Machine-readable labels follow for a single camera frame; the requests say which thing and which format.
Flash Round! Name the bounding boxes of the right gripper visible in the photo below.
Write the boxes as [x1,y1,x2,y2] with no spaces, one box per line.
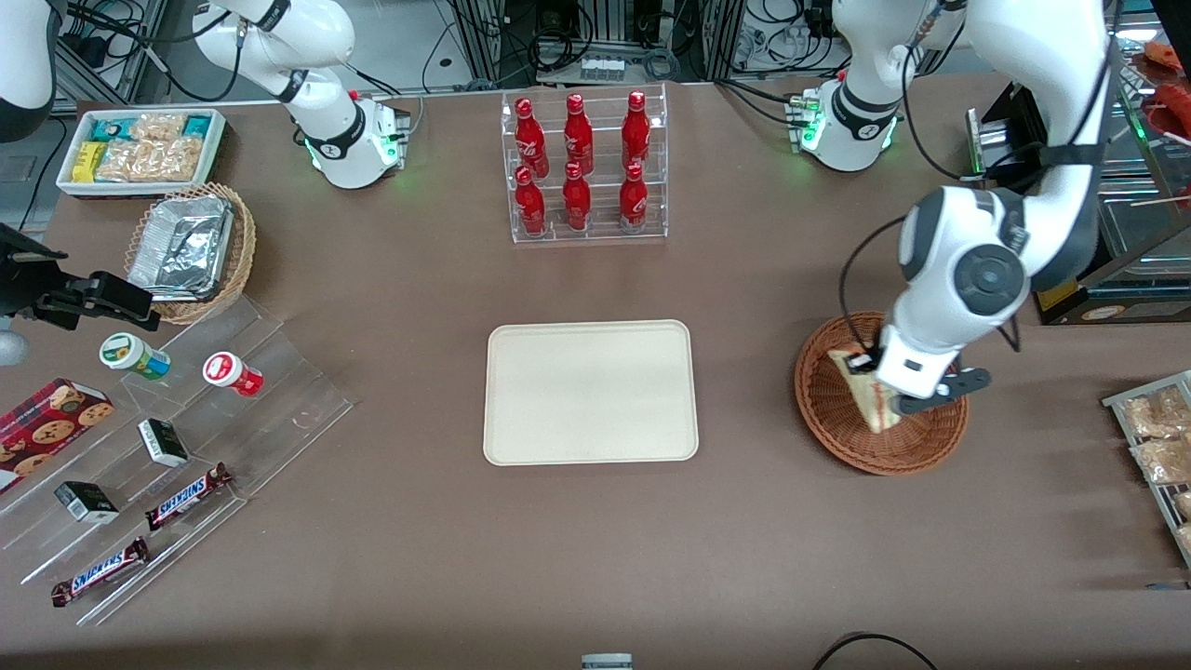
[0,266,162,333]

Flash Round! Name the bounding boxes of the triangle sandwich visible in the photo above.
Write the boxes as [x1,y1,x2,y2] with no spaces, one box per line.
[831,342,903,435]

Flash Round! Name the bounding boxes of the brown round wicker basket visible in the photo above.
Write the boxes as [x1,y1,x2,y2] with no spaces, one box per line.
[794,311,970,477]

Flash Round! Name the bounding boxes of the light wicker basket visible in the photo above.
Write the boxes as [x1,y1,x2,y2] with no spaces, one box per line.
[124,181,258,327]

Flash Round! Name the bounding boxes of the tray of snack bags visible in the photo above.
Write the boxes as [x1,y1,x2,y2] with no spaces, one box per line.
[1103,370,1191,569]

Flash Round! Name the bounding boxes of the beige serving tray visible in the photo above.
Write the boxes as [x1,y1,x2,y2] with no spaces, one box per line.
[483,319,700,466]

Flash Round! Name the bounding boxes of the green lid cup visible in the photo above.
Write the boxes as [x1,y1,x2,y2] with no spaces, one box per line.
[100,332,172,382]

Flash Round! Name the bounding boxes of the silver foil packets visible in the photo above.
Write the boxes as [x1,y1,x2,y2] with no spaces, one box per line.
[127,194,234,302]

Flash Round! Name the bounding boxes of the white plastic snack bin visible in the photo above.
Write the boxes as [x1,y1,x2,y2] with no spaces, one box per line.
[56,107,229,201]

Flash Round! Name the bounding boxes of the red cookie box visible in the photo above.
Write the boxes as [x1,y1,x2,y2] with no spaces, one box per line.
[0,377,114,495]

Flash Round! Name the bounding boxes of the red lid cup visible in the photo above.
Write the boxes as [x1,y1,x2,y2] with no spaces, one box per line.
[203,352,264,398]

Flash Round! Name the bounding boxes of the black hot food display case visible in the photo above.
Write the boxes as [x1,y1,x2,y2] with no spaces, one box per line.
[966,14,1191,327]

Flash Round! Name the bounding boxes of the small black box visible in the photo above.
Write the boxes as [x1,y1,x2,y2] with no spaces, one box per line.
[138,419,190,468]
[54,481,120,524]

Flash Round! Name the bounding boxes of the clear bag of crackers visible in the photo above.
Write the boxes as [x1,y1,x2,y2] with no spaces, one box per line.
[130,113,188,143]
[97,139,203,183]

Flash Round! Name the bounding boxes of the clear acrylic tiered stand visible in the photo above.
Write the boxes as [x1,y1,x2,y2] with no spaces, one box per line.
[0,293,355,627]

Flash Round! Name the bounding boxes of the Snickers bar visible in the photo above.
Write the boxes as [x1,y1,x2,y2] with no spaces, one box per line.
[144,462,234,532]
[51,537,151,608]

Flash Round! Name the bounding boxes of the steel food pan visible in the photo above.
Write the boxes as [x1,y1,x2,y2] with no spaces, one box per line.
[1107,110,1164,178]
[1103,181,1191,271]

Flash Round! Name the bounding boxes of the red cola bottle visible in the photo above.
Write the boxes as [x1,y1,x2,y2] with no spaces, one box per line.
[515,98,550,180]
[619,160,649,230]
[515,166,547,236]
[562,161,593,233]
[563,93,595,175]
[622,90,652,170]

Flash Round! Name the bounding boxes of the clear acrylic bottle rack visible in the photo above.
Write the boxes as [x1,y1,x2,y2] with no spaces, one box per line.
[501,82,669,245]

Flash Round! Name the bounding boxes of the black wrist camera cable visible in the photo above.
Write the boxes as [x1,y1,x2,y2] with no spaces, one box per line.
[837,216,909,364]

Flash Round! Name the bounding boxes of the black table edge cable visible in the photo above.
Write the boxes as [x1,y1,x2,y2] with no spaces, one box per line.
[812,632,941,670]

